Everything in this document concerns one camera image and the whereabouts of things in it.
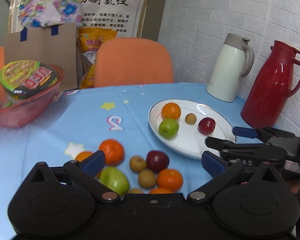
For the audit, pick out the blue star tablecloth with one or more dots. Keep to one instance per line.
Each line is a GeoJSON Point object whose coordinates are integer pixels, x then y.
{"type": "Point", "coordinates": [81, 120]}

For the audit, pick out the yellow snack bag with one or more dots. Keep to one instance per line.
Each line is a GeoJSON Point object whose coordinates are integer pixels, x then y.
{"type": "Point", "coordinates": [89, 41]}

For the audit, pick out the small mandarin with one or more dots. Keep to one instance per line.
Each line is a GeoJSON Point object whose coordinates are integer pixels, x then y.
{"type": "Point", "coordinates": [161, 190]}

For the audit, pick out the floral fabric bundle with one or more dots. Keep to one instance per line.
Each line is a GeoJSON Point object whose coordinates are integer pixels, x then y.
{"type": "Point", "coordinates": [47, 13]}

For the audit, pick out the orange chair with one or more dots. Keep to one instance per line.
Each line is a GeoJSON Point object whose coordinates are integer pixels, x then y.
{"type": "Point", "coordinates": [132, 61]}

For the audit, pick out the large green apple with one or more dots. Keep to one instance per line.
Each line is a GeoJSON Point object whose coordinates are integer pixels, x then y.
{"type": "Point", "coordinates": [115, 179]}

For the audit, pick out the longan on plate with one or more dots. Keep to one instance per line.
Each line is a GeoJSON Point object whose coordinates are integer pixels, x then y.
{"type": "Point", "coordinates": [190, 119]}

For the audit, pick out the small red plum on plate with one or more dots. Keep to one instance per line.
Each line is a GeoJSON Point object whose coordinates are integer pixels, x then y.
{"type": "Point", "coordinates": [206, 126]}

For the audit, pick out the pink plastic bowl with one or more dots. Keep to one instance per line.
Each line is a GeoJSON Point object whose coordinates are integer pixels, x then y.
{"type": "Point", "coordinates": [25, 111]}

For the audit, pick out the large orange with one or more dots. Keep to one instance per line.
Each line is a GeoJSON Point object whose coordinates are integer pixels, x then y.
{"type": "Point", "coordinates": [83, 155]}

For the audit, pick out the small tangerine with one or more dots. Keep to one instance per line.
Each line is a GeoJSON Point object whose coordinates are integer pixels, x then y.
{"type": "Point", "coordinates": [170, 179]}

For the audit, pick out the white oval plate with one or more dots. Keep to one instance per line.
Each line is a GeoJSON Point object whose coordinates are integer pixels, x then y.
{"type": "Point", "coordinates": [189, 141]}

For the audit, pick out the Chinese text poster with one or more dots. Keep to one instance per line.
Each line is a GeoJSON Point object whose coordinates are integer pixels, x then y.
{"type": "Point", "coordinates": [123, 16]}

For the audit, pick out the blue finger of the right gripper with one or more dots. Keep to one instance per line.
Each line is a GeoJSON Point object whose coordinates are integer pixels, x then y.
{"type": "Point", "coordinates": [218, 144]}
{"type": "Point", "coordinates": [249, 133]}

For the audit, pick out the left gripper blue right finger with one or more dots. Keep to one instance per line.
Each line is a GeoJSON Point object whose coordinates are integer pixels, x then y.
{"type": "Point", "coordinates": [222, 174]}

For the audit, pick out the brown cardboard box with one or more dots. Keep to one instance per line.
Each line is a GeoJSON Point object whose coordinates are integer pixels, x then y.
{"type": "Point", "coordinates": [55, 45]}

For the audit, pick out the instant noodle cup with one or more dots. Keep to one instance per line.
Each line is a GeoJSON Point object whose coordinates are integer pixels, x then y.
{"type": "Point", "coordinates": [27, 78]}

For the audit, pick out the tangerine with stem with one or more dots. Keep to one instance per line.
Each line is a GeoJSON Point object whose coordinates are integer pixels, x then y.
{"type": "Point", "coordinates": [113, 151]}

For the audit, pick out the small green apple on plate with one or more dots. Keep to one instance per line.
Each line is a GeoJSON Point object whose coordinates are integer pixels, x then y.
{"type": "Point", "coordinates": [168, 128]}

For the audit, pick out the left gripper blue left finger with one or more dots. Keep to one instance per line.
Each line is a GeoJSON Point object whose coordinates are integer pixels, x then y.
{"type": "Point", "coordinates": [83, 174]}

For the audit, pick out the brown longan fruit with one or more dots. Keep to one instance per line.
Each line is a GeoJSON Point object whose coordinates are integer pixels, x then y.
{"type": "Point", "coordinates": [147, 179]}
{"type": "Point", "coordinates": [137, 164]}
{"type": "Point", "coordinates": [135, 191]}

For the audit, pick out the white thermos jug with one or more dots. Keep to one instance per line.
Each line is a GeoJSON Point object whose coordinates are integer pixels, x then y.
{"type": "Point", "coordinates": [234, 61]}

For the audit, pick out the large red plum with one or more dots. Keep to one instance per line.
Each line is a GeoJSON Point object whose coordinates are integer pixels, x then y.
{"type": "Point", "coordinates": [157, 161]}

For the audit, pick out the orange on plate back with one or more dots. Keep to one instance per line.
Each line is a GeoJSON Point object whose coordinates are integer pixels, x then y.
{"type": "Point", "coordinates": [171, 111]}

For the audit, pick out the red thermos jug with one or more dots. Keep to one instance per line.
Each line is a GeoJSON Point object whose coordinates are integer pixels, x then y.
{"type": "Point", "coordinates": [277, 80]}

